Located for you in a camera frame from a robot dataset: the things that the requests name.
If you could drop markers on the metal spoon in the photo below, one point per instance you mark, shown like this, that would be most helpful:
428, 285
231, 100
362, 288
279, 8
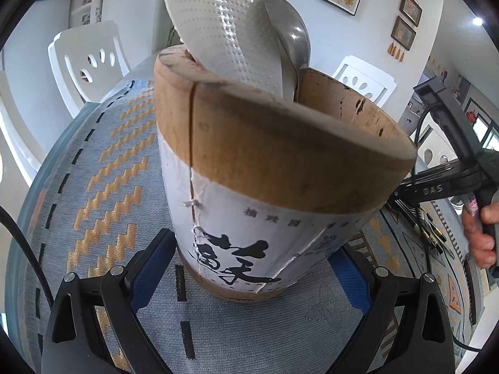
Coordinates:
290, 35

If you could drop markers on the person's right hand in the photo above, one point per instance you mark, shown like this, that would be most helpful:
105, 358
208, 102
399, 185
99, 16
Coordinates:
483, 237

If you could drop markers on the hanging wooden ornaments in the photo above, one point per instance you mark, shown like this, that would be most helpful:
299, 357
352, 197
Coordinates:
391, 50

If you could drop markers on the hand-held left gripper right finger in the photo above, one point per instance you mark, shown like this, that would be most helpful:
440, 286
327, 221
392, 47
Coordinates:
351, 280

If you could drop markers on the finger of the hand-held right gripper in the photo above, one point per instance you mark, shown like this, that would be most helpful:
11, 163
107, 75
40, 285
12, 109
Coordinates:
432, 191

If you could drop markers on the white dotted rice paddle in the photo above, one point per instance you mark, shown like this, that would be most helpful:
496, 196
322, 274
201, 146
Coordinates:
218, 19

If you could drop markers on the patterned blue tablecloth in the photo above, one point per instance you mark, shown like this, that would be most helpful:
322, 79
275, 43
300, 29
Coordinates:
117, 144

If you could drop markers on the teal-framed window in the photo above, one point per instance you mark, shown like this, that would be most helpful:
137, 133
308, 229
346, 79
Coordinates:
491, 136

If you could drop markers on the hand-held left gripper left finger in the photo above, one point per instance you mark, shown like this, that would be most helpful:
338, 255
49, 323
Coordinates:
154, 272

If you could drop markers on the bamboo utensil holder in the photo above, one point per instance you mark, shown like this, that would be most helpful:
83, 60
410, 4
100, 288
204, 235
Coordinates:
292, 156

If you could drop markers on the small framed picture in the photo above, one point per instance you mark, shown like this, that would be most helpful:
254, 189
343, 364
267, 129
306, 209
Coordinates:
411, 7
403, 33

